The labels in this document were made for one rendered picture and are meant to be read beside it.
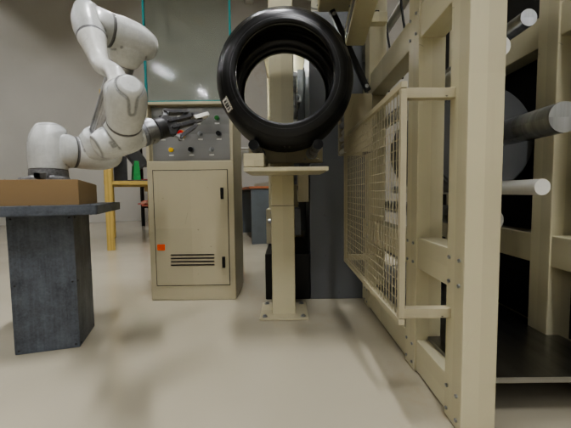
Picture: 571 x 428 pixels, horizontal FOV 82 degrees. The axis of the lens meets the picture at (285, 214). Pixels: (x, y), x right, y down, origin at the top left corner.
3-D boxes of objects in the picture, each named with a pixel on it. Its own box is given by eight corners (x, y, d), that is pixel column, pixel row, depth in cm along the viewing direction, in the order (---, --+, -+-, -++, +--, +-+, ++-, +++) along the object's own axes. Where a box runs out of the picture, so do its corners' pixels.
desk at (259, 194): (282, 230, 597) (281, 187, 592) (303, 242, 455) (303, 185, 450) (240, 232, 580) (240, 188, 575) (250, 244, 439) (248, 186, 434)
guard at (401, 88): (343, 261, 185) (343, 136, 181) (347, 261, 185) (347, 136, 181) (398, 325, 96) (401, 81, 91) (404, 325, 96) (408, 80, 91)
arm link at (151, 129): (143, 151, 116) (158, 146, 120) (149, 139, 109) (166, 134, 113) (129, 128, 116) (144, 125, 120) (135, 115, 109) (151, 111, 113)
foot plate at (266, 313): (262, 303, 204) (262, 300, 204) (305, 303, 204) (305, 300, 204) (259, 320, 178) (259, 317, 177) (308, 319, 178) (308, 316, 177)
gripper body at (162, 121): (145, 124, 119) (167, 118, 125) (157, 144, 119) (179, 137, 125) (150, 114, 113) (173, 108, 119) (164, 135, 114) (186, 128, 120)
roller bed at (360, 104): (337, 155, 191) (337, 104, 189) (363, 155, 191) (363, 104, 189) (344, 151, 172) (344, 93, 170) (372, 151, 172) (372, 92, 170)
